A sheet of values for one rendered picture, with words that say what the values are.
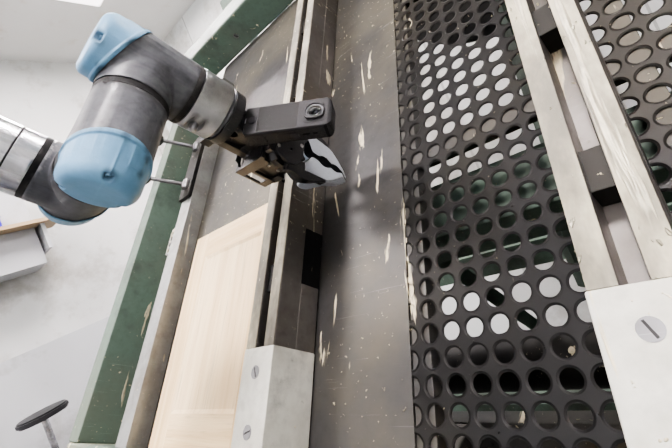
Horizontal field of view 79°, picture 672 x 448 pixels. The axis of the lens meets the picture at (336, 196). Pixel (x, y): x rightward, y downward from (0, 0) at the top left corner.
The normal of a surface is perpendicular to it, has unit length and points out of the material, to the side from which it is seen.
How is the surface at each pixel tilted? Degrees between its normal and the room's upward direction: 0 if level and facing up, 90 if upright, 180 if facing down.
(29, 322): 90
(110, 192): 143
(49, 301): 90
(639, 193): 53
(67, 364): 90
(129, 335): 90
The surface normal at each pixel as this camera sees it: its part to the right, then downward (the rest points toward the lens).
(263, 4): -0.04, 0.86
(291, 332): 0.72, -0.33
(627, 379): -0.69, -0.40
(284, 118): -0.22, -0.50
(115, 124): 0.42, -0.42
